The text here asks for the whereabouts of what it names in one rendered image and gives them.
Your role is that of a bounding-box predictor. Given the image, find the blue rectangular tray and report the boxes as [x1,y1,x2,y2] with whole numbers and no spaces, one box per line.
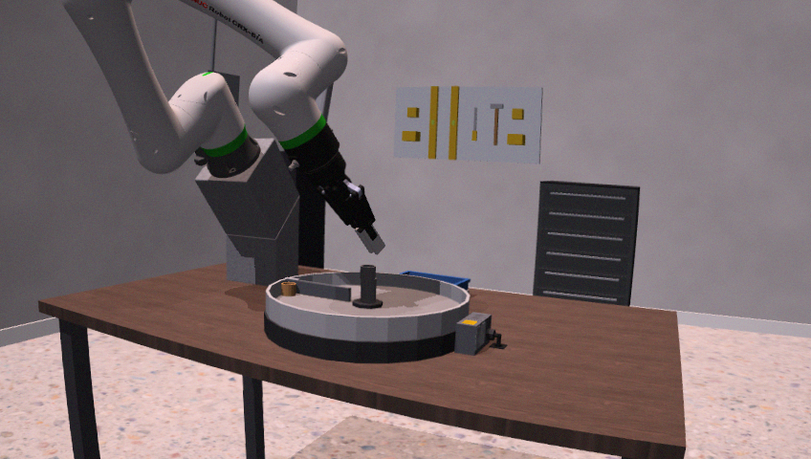
[400,271,471,294]

